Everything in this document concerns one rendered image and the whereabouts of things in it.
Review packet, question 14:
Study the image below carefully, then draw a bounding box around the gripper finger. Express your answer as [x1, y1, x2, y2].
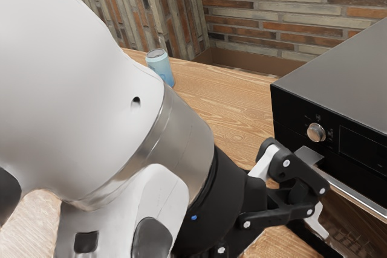
[236, 201, 330, 239]
[247, 137, 331, 196]

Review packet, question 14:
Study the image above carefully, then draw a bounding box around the black oven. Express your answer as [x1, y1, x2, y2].
[270, 18, 387, 258]

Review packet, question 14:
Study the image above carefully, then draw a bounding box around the light blue can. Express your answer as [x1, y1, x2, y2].
[146, 48, 176, 88]

